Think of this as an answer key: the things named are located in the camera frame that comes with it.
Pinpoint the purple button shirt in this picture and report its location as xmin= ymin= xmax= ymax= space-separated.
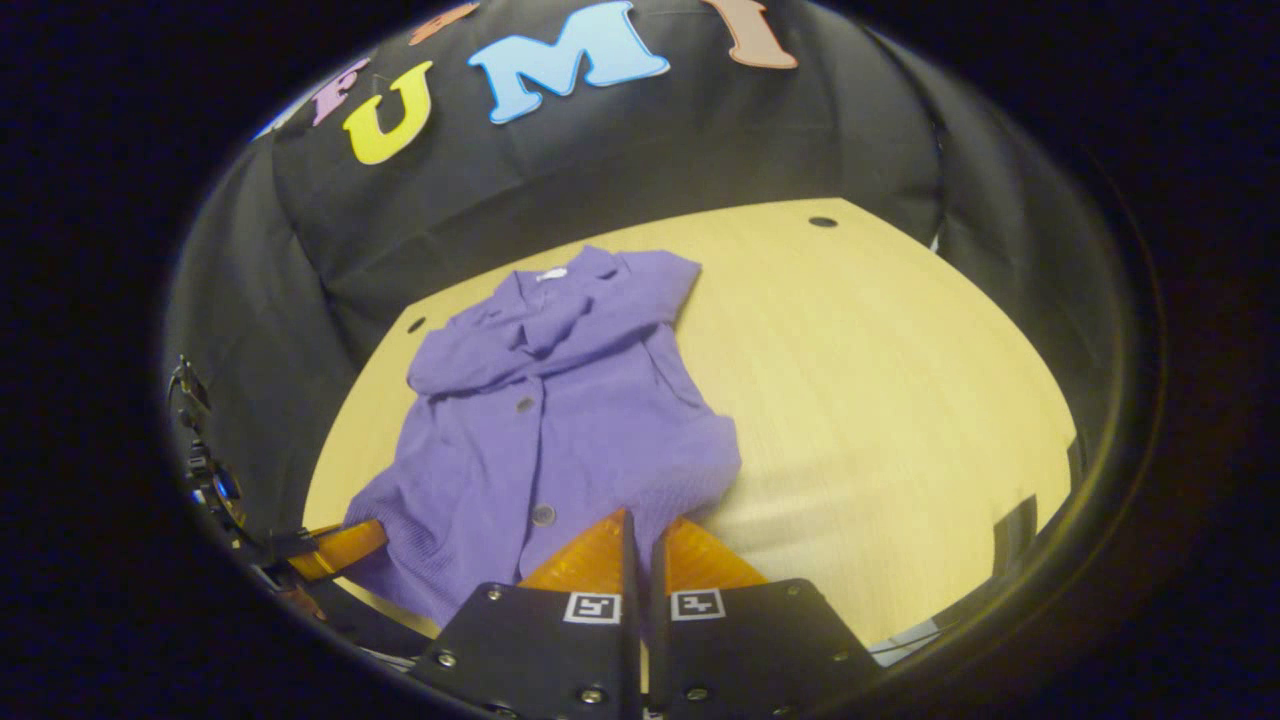
xmin=343 ymin=245 xmax=743 ymax=629

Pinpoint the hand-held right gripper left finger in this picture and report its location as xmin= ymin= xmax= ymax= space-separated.
xmin=410 ymin=508 xmax=641 ymax=720

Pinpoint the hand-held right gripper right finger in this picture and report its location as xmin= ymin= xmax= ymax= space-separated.
xmin=648 ymin=515 xmax=886 ymax=720

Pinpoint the black backdrop cloth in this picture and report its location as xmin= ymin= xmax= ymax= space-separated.
xmin=165 ymin=0 xmax=1116 ymax=521

